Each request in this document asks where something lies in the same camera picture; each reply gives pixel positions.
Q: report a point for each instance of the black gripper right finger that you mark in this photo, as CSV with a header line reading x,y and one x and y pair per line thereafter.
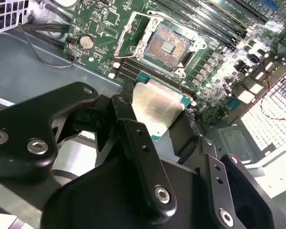
x,y
212,167

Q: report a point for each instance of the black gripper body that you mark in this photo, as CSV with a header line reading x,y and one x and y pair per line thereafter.
x,y
109,202

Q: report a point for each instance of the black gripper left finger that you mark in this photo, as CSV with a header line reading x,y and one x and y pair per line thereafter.
x,y
26,124

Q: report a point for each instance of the silver and green CPU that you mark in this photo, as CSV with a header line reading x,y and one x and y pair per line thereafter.
x,y
155,105

